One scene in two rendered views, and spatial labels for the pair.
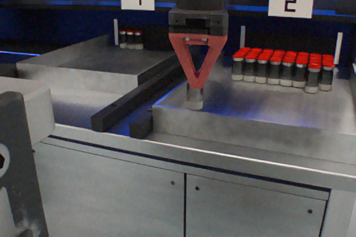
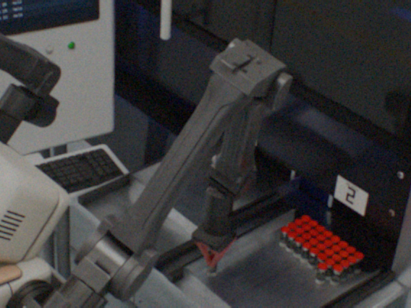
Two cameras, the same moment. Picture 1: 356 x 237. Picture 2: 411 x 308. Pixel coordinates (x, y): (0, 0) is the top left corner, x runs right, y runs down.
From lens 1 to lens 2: 1.50 m
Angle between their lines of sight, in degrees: 26
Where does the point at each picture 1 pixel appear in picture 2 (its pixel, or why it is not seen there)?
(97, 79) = (176, 216)
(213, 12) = (213, 240)
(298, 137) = not seen: outside the picture
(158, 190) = not seen: hidden behind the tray
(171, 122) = (191, 280)
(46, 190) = not seen: hidden behind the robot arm
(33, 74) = (139, 188)
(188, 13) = (199, 238)
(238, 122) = (217, 298)
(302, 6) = (358, 203)
